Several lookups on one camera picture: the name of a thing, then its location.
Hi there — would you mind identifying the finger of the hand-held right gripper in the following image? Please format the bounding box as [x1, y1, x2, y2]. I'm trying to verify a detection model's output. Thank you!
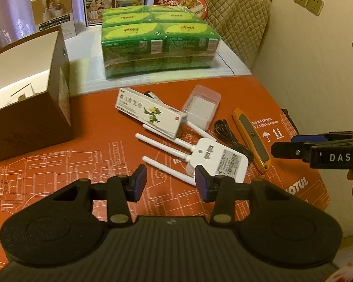
[291, 132, 342, 144]
[271, 141, 312, 163]

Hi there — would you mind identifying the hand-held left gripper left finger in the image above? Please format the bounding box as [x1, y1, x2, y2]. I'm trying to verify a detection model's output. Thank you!
[48, 164, 148, 228]

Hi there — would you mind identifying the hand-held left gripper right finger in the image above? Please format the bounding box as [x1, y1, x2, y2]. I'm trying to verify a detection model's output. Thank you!
[195, 165, 305, 228]

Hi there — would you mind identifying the white antenna signal repeater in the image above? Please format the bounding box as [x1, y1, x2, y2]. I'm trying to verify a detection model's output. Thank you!
[135, 119, 249, 186]

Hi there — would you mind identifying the orange utility knife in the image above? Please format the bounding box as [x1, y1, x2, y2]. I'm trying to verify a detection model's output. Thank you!
[231, 107, 273, 174]

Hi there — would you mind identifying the white ointment box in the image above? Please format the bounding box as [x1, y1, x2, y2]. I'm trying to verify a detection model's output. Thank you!
[115, 88, 188, 139]

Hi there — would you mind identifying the clear plastic box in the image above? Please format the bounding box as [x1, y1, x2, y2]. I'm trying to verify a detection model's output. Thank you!
[181, 84, 222, 130]

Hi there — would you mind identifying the dark bottle with white cap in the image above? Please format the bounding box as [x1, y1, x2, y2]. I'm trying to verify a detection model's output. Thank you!
[145, 90, 162, 103]

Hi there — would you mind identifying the brown cardboard box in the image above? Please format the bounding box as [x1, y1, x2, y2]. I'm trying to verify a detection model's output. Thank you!
[0, 25, 75, 165]

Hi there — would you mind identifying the red printed cardboard sheet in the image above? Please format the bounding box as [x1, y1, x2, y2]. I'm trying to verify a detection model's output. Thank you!
[0, 75, 327, 271]

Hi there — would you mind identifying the red white patterned cloth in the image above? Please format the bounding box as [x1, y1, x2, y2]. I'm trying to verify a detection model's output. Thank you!
[332, 250, 353, 282]

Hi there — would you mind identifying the beige quilted cloth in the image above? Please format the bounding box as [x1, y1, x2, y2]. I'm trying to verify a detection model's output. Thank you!
[198, 0, 272, 75]

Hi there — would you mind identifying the green tissue multipack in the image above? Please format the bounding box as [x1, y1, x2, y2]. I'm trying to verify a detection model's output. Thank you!
[101, 4, 222, 80]

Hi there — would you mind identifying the blue milk carton box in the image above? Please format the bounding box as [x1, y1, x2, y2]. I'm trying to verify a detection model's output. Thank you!
[83, 0, 150, 26]

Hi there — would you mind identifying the small white product box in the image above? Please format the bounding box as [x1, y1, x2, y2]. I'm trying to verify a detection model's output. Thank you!
[30, 0, 76, 40]

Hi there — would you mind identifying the purple curtain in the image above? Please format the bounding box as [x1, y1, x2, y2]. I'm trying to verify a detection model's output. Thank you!
[0, 0, 87, 56]

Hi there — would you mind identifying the black cable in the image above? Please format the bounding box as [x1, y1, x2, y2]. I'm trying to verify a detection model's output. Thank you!
[213, 119, 255, 161]

